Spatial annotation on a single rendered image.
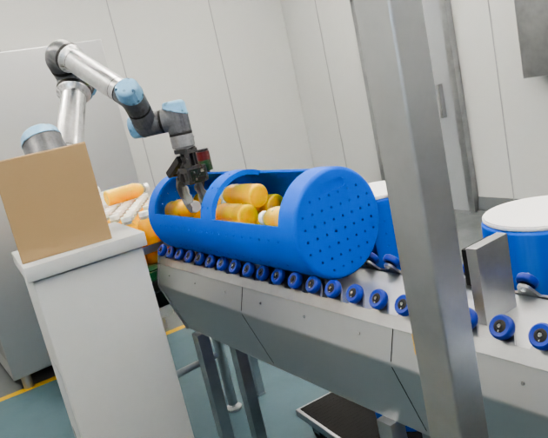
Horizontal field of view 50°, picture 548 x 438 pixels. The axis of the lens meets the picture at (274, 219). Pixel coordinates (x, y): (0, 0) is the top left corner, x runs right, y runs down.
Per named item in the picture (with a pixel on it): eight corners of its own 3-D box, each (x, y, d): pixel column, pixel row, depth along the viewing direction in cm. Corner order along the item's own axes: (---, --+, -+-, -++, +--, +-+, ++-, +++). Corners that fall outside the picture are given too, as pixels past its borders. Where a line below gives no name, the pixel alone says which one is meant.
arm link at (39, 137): (19, 161, 163) (9, 129, 169) (43, 187, 174) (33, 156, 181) (59, 142, 164) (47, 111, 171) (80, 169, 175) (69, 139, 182)
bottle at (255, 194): (250, 209, 171) (219, 208, 186) (270, 203, 175) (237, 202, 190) (246, 186, 169) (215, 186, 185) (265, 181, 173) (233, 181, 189)
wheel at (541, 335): (556, 324, 94) (562, 327, 95) (530, 319, 97) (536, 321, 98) (549, 351, 93) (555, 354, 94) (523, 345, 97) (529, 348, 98)
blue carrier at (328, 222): (308, 296, 141) (282, 183, 135) (159, 258, 213) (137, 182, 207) (388, 257, 156) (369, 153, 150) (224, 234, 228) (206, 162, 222)
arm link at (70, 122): (34, 181, 174) (49, 52, 202) (57, 206, 187) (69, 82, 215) (72, 173, 173) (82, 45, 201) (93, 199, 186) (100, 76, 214)
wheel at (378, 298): (385, 289, 124) (391, 292, 125) (370, 286, 128) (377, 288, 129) (379, 309, 124) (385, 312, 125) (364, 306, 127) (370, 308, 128)
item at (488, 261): (487, 326, 111) (476, 248, 108) (469, 321, 114) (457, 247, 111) (517, 306, 116) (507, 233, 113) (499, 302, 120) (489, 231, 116)
